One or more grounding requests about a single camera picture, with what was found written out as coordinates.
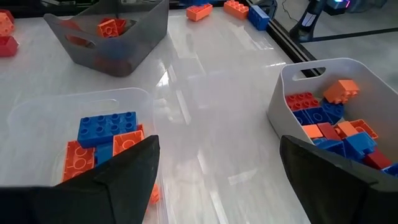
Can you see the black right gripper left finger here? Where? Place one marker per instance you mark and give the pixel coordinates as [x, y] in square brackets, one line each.
[93, 202]

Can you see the orange curved block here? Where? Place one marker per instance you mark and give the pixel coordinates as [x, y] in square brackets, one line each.
[108, 28]

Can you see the orange medium block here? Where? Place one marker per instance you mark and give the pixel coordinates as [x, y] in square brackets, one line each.
[199, 12]

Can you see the grey plastic bin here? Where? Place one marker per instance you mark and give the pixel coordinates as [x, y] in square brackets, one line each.
[136, 53]

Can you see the orange small block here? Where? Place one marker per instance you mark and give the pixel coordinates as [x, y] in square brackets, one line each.
[345, 128]
[340, 91]
[312, 131]
[365, 128]

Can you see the black stand base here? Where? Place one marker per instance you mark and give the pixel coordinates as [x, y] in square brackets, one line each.
[306, 25]

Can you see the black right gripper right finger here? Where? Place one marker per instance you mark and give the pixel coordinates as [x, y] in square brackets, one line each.
[335, 193]

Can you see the white plastic bin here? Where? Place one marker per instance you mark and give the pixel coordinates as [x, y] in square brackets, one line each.
[382, 81]

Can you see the red long block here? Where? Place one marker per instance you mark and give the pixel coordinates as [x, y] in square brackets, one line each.
[7, 15]

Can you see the orange long block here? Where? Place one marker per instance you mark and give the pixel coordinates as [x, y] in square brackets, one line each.
[154, 194]
[140, 128]
[6, 24]
[236, 8]
[127, 141]
[78, 160]

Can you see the clear plastic bin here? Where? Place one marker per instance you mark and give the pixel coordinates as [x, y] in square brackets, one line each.
[37, 124]

